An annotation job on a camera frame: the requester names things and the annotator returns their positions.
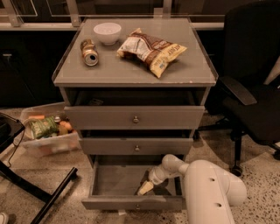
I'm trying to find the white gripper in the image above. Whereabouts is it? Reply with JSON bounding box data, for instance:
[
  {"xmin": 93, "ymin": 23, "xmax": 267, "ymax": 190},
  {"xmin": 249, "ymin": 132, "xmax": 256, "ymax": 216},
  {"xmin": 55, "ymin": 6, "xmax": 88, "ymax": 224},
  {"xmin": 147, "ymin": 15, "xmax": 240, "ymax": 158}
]
[{"xmin": 137, "ymin": 167, "xmax": 165, "ymax": 196}]

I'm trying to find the grey drawer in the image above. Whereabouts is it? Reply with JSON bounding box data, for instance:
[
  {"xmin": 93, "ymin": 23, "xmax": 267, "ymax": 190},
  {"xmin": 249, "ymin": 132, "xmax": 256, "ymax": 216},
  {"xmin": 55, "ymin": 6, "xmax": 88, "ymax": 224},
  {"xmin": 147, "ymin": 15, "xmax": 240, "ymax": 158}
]
[
  {"xmin": 80, "ymin": 129, "xmax": 193, "ymax": 155},
  {"xmin": 65, "ymin": 88, "xmax": 204, "ymax": 130},
  {"xmin": 82, "ymin": 155, "xmax": 186, "ymax": 210}
]

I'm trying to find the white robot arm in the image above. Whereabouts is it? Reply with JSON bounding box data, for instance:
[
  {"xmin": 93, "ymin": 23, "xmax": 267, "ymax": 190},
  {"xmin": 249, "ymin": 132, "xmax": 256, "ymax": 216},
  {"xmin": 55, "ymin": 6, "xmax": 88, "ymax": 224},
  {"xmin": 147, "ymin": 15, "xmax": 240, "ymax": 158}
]
[{"xmin": 137, "ymin": 154, "xmax": 247, "ymax": 224}]

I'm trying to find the black table stand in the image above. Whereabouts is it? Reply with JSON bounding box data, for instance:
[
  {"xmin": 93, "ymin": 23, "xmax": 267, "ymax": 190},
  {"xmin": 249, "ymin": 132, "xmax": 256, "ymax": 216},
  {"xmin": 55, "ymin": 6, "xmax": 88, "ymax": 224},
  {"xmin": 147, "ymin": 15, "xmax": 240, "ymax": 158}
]
[{"xmin": 0, "ymin": 111, "xmax": 79, "ymax": 224}]

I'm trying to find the grey top drawer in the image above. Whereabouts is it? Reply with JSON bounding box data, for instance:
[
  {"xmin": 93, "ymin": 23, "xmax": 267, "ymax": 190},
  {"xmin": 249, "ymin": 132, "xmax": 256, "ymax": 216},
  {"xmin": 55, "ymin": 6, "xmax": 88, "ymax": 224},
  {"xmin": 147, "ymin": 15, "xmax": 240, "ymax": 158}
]
[{"xmin": 65, "ymin": 88, "xmax": 204, "ymax": 130}]

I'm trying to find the gold soda can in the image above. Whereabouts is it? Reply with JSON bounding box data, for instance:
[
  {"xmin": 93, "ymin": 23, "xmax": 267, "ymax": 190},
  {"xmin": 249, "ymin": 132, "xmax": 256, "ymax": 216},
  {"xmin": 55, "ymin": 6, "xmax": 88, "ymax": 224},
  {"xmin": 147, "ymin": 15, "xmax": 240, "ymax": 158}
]
[{"xmin": 80, "ymin": 39, "xmax": 99, "ymax": 67}]

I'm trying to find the white ceramic bowl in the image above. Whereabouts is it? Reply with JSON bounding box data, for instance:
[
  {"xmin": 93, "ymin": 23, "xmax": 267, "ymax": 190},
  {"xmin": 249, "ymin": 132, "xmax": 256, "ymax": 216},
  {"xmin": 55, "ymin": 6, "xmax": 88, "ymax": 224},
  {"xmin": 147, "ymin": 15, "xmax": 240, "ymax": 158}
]
[{"xmin": 94, "ymin": 23, "xmax": 122, "ymax": 46}]

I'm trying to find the grey middle drawer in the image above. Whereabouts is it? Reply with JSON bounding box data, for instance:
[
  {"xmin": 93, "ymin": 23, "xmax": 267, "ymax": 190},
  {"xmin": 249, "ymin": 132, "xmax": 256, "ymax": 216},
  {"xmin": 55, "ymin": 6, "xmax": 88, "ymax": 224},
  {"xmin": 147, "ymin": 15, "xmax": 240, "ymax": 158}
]
[{"xmin": 80, "ymin": 129, "xmax": 193, "ymax": 155}]

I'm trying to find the green snack bag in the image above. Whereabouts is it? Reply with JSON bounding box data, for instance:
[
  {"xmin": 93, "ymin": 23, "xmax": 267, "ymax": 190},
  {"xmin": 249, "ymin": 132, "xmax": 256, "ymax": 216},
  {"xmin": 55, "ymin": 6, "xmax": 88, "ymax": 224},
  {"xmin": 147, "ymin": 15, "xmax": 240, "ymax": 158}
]
[{"xmin": 30, "ymin": 116, "xmax": 59, "ymax": 139}]

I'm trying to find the clear plastic storage bin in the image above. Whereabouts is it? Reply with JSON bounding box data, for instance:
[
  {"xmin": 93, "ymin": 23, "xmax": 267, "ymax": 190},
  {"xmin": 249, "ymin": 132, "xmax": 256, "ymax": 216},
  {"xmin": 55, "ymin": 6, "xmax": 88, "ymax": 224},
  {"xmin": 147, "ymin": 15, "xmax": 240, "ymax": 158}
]
[{"xmin": 20, "ymin": 102, "xmax": 81, "ymax": 158}]

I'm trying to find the brown yellow chip bag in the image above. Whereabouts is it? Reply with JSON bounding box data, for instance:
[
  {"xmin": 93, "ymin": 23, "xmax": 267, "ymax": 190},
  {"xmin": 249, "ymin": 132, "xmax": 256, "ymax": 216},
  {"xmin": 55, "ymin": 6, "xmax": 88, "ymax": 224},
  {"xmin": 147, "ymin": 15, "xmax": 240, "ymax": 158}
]
[{"xmin": 117, "ymin": 28, "xmax": 186, "ymax": 78}]

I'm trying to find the black office chair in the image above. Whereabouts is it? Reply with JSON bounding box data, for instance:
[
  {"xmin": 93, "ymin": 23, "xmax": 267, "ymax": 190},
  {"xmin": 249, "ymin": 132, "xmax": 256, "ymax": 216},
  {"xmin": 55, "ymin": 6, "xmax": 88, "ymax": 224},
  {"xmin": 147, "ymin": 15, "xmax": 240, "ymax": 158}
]
[{"xmin": 206, "ymin": 0, "xmax": 280, "ymax": 176}]

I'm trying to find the orange fruit in bin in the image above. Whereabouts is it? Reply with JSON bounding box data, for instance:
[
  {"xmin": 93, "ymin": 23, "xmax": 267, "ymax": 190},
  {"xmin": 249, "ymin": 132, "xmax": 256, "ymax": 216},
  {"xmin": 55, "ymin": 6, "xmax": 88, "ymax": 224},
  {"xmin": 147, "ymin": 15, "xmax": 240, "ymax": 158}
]
[{"xmin": 59, "ymin": 121, "xmax": 73, "ymax": 132}]

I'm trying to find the grey drawer cabinet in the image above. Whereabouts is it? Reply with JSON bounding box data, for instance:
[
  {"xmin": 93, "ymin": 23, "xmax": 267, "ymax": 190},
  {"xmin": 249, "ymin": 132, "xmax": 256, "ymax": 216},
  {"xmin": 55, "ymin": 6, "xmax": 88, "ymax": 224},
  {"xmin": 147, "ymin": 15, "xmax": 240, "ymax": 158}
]
[{"xmin": 52, "ymin": 17, "xmax": 220, "ymax": 177}]

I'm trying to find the grey bottom drawer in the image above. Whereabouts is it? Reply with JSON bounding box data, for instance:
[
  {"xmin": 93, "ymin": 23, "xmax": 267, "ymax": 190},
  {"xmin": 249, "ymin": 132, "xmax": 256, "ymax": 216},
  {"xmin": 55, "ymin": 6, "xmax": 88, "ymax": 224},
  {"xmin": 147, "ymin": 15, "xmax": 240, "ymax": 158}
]
[{"xmin": 82, "ymin": 155, "xmax": 186, "ymax": 210}]

